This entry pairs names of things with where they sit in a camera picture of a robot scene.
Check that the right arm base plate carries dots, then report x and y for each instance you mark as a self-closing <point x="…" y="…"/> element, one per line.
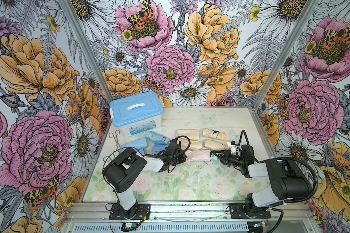
<point x="243" y="211"/>

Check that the blue lidded plastic storage box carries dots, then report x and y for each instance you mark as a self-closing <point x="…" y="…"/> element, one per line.
<point x="137" y="114"/>

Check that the pink umbrella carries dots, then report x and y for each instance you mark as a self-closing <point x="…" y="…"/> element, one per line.
<point x="198" y="155"/>
<point x="171" y="168"/>

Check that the beige umbrella sleeve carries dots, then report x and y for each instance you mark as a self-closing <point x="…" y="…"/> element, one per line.
<point x="193" y="145"/>
<point x="190" y="133"/>

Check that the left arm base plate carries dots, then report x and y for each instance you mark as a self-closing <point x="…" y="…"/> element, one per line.
<point x="136" y="212"/>

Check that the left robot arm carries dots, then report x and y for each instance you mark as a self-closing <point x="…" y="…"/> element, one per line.
<point x="122" y="172"/>

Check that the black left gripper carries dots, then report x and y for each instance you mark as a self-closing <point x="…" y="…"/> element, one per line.
<point x="182" y="157"/>

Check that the beige umbrella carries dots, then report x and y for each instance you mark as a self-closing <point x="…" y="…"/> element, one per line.
<point x="214" y="145"/>
<point x="213" y="134"/>

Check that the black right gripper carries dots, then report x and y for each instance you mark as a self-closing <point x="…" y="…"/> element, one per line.
<point x="225" y="158"/>

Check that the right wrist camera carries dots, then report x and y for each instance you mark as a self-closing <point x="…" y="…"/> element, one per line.
<point x="234" y="147"/>

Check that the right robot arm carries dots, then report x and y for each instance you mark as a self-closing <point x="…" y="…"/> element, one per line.
<point x="291" y="180"/>

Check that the blue umbrella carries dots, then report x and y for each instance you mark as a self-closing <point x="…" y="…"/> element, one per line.
<point x="158" y="148"/>
<point x="157" y="138"/>

